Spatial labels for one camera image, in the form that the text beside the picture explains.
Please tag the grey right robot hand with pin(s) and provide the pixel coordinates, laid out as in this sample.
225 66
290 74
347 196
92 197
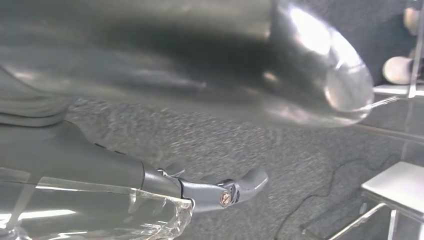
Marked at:
82 159

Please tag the stainless steel workbench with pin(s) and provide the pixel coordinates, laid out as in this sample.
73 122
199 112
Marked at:
415 49

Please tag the clear plastic film wrap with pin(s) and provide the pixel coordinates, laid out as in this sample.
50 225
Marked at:
99 215

